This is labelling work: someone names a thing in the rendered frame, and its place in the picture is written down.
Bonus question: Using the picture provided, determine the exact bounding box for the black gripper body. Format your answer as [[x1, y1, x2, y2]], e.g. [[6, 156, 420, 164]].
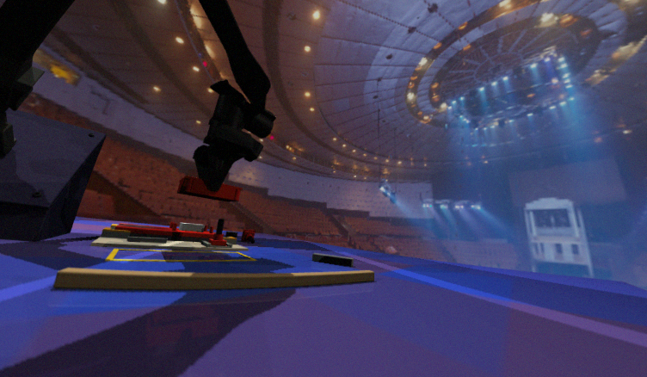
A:
[[193, 110, 254, 159]]

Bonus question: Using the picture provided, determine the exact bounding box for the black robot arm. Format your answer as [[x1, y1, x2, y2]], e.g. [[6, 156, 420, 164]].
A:
[[0, 0, 276, 157]]

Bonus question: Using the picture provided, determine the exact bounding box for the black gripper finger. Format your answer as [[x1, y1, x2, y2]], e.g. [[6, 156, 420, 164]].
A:
[[194, 157, 210, 181], [207, 144, 245, 191]]

